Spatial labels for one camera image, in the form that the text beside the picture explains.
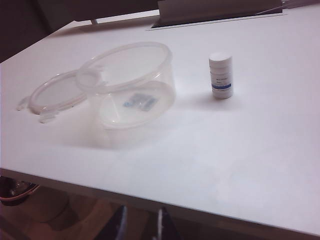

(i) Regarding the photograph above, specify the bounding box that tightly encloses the transparent round plastic box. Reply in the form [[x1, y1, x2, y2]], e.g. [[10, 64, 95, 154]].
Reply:
[[75, 40, 177, 151]]

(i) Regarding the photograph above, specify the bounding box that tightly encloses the small white medicine bottle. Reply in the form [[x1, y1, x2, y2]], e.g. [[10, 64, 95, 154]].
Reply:
[[208, 51, 235, 100]]

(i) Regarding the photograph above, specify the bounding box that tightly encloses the transparent round box lid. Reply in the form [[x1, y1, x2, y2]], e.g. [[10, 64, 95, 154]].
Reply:
[[15, 68, 101, 125]]

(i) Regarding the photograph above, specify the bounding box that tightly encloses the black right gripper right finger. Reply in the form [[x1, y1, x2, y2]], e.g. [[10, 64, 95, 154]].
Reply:
[[156, 206, 181, 240]]

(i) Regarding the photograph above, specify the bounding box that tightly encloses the red cable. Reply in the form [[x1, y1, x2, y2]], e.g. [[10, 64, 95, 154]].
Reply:
[[0, 183, 41, 204]]

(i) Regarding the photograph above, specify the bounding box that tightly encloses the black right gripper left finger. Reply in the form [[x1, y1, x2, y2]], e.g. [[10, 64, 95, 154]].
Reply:
[[108, 204, 129, 240]]

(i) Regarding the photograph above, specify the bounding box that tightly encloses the grey cable slot flap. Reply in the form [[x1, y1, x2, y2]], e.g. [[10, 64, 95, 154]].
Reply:
[[146, 0, 289, 32]]

